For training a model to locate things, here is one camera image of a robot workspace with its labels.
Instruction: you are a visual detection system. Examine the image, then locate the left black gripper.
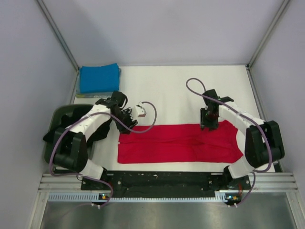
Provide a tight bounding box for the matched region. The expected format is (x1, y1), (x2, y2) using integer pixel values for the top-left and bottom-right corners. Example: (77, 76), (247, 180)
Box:
(112, 108), (137, 135)

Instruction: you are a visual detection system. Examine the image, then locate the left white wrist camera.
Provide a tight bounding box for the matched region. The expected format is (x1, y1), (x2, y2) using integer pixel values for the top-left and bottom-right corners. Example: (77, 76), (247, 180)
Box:
(135, 102), (147, 118)

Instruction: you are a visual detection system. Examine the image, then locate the folded blue t shirt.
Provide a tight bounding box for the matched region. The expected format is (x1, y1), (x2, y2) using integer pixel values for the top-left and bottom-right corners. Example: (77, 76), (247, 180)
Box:
(79, 63), (121, 94)

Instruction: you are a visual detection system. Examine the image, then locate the red t shirt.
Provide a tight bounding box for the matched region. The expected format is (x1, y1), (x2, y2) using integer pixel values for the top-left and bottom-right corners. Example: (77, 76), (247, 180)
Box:
(118, 121), (243, 164)

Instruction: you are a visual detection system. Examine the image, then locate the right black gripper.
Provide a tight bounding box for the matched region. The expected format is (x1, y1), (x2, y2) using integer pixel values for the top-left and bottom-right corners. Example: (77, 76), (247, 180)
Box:
(201, 107), (219, 132)

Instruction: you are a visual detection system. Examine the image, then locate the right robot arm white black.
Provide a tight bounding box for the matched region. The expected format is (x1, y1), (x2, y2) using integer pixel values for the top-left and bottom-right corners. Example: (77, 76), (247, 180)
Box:
(200, 89), (285, 189)

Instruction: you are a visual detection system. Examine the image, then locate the left aluminium corner post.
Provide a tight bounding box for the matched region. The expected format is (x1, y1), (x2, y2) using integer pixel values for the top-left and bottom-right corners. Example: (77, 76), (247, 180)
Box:
(35, 0), (79, 71)

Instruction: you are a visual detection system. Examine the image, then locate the aluminium frame rail front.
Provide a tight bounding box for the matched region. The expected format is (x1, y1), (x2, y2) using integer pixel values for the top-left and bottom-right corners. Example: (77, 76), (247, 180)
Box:
(38, 172), (298, 192)

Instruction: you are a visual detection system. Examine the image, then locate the black t shirt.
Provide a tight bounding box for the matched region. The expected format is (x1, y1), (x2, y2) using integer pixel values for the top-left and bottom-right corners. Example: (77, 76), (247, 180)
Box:
(42, 108), (112, 146)

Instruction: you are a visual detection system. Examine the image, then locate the dark green tray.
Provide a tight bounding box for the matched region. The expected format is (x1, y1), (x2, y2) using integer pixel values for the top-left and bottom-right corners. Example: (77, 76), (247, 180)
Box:
(43, 104), (93, 163)

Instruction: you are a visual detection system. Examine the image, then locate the right aluminium corner post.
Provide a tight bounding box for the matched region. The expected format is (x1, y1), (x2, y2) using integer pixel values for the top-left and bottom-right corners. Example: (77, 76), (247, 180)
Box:
(246, 0), (292, 70)

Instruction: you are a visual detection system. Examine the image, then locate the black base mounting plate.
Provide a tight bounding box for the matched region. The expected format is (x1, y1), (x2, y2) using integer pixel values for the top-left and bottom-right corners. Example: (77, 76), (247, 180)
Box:
(81, 170), (251, 198)

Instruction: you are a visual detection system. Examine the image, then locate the aluminium corner post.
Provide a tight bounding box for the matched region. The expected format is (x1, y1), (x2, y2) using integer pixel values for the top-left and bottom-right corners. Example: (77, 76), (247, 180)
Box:
(246, 0), (292, 70)
(35, 0), (79, 71)

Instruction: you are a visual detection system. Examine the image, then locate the grey slotted cable duct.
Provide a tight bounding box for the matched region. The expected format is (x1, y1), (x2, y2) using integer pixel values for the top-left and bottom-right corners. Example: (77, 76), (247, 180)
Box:
(48, 192), (237, 203)

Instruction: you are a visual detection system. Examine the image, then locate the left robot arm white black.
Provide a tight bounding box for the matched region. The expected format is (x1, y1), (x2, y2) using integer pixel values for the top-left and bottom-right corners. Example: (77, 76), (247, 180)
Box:
(49, 91), (138, 189)

